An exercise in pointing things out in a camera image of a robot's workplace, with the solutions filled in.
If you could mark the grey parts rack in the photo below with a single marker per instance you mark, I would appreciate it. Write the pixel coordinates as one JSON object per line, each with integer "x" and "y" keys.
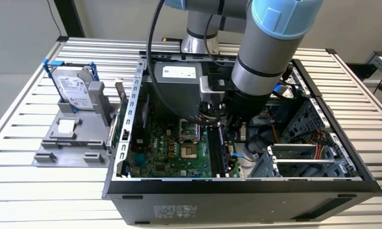
{"x": 79, "y": 133}

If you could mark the CPU socket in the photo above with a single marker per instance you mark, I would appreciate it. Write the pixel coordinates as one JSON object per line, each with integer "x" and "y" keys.
{"x": 188, "y": 150}

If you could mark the green motherboard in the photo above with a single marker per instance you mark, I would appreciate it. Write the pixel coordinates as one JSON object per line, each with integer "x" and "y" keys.
{"x": 159, "y": 164}

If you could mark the black table corner cap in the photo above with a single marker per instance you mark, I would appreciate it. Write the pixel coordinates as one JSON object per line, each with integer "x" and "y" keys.
{"x": 330, "y": 51}
{"x": 61, "y": 38}

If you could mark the silver CPU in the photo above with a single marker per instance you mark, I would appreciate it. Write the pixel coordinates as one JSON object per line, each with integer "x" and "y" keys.
{"x": 65, "y": 126}

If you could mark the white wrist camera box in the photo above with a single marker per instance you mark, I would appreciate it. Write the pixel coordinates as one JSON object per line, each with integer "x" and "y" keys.
{"x": 204, "y": 86}

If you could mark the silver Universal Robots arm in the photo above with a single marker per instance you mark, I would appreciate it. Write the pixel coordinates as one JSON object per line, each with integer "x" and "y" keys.
{"x": 263, "y": 59}

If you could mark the thin locking lever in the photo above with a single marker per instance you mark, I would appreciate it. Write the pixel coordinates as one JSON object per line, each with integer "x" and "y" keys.
{"x": 198, "y": 130}

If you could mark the black open PC case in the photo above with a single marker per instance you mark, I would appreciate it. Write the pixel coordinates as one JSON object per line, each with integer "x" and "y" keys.
{"x": 210, "y": 205}

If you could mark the silver optical drive cage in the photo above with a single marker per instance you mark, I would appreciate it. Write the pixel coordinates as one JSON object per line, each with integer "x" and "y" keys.
{"x": 295, "y": 82}

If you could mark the silver disk bay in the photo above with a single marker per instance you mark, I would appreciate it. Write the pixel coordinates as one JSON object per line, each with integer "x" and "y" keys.
{"x": 304, "y": 161}

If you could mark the black RAM slot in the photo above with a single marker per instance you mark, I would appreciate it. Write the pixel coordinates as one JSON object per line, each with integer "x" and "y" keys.
{"x": 212, "y": 152}
{"x": 218, "y": 167}

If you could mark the yellow tipped black connector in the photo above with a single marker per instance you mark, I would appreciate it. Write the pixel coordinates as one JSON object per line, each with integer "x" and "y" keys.
{"x": 169, "y": 39}

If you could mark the hard disk in blue carrier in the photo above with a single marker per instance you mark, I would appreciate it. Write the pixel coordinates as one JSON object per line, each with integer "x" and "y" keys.
{"x": 71, "y": 88}

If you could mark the perforated metal drive cage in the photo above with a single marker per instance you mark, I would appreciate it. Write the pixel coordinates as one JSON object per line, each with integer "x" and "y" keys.
{"x": 304, "y": 119}

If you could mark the green graphics card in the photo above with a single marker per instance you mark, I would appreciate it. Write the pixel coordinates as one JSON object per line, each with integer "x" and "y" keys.
{"x": 113, "y": 133}

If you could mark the grey power supply box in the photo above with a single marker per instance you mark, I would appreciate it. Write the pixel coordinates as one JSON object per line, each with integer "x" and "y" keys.
{"x": 171, "y": 95}

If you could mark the black upright post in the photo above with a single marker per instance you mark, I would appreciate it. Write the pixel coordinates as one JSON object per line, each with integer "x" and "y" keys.
{"x": 71, "y": 19}

